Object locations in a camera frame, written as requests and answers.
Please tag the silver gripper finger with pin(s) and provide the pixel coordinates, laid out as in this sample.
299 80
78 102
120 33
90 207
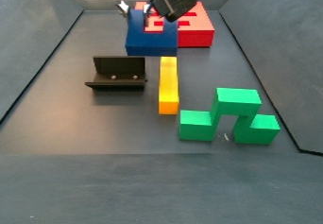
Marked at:
123 8
147 9

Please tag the black angled fixture bracket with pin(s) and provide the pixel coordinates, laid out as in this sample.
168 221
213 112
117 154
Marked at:
119 72

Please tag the yellow long bar block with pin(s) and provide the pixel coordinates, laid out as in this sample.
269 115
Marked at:
168 88

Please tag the red fixture base block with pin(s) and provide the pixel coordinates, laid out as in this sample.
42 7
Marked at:
195 28

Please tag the blue U-shaped block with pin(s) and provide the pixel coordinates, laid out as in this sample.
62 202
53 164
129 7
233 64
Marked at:
152 44

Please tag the green stepped block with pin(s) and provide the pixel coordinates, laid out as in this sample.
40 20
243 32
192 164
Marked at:
253 128

